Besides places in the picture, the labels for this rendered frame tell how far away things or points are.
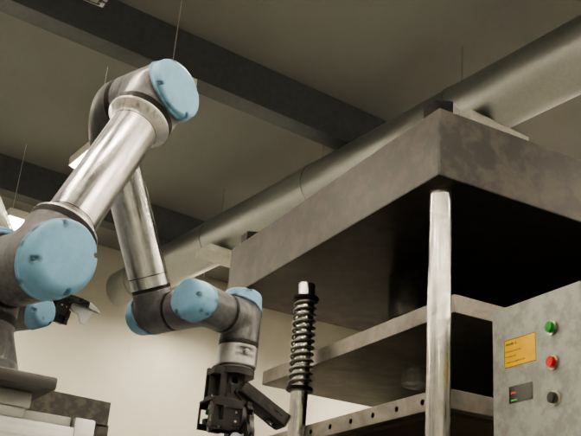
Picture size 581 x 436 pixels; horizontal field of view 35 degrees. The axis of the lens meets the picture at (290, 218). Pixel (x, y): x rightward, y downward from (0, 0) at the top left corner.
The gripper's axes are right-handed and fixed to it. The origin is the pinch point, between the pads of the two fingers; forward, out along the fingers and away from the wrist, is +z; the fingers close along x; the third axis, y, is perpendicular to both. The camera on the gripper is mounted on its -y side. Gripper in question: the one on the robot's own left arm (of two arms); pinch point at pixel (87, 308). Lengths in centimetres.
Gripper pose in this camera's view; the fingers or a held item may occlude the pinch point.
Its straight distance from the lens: 257.0
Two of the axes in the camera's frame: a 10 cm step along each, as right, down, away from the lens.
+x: 8.2, -0.3, -5.7
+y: -1.9, 9.3, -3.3
